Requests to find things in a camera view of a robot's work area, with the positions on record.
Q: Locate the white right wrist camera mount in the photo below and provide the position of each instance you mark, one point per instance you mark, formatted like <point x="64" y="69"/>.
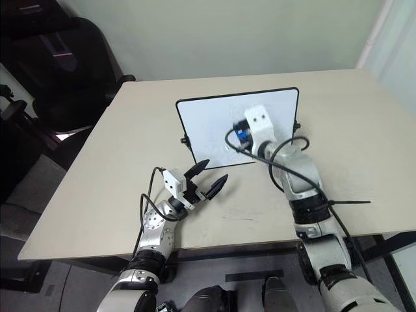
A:
<point x="259" y="122"/>

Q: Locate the black zip tie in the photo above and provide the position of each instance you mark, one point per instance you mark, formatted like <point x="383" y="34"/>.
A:
<point x="351" y="202"/>

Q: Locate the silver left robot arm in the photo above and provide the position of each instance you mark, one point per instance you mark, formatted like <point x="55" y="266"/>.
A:
<point x="152" y="224"/>

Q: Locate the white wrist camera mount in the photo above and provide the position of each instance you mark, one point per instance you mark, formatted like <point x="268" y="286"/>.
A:
<point x="174" y="183"/>
<point x="259" y="122"/>

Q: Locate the blue whiteboard eraser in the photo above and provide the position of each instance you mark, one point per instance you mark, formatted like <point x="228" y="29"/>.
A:
<point x="240" y="134"/>

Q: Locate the black tripod stand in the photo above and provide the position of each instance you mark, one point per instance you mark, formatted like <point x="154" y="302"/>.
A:
<point x="15" y="107"/>

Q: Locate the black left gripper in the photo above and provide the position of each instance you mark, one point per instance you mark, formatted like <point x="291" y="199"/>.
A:
<point x="191" y="191"/>

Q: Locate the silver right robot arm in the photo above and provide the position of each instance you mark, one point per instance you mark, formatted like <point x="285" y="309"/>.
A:
<point x="302" y="175"/>

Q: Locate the black framed whiteboard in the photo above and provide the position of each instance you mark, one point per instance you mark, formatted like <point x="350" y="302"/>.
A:
<point x="208" y="130"/>

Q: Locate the black floor strip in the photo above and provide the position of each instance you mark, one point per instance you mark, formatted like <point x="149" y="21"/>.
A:
<point x="253" y="276"/>

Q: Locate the black office chair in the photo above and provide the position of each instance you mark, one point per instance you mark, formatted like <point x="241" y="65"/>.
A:
<point x="71" y="84"/>

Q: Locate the grey seat cushion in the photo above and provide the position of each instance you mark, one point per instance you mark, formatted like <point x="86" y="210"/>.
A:
<point x="29" y="190"/>

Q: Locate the dark rounded shape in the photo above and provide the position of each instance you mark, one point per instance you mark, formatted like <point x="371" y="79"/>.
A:
<point x="278" y="294"/>
<point x="208" y="300"/>

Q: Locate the black whiteboard stand knob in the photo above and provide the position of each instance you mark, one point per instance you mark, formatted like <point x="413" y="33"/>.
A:
<point x="295" y="125"/>
<point x="184" y="140"/>

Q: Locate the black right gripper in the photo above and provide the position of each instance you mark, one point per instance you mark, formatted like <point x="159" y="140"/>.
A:
<point x="246" y="138"/>

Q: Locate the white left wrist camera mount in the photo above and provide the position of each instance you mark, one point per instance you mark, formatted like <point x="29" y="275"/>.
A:
<point x="174" y="183"/>

